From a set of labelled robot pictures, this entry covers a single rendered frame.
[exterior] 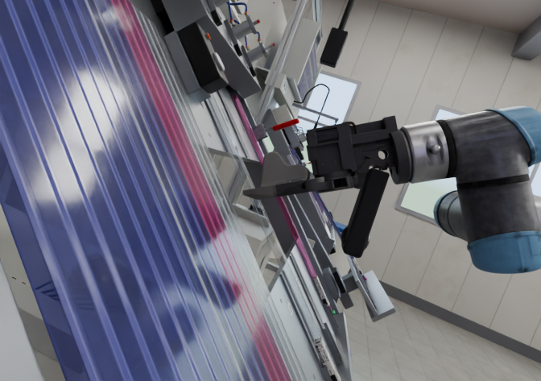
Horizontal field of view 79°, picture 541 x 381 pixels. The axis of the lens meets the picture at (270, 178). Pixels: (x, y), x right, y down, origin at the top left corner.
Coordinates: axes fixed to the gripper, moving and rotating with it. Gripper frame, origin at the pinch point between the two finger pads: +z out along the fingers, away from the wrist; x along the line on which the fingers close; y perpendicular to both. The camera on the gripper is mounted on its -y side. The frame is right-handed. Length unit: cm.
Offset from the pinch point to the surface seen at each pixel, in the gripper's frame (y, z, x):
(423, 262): -109, -103, -354
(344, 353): -28.9, -8.1, -12.7
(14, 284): -7.7, 40.6, 0.3
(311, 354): -21.0, -4.6, 2.1
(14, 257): -5, 55, -13
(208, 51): 18.1, 1.1, 7.2
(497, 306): -164, -168, -348
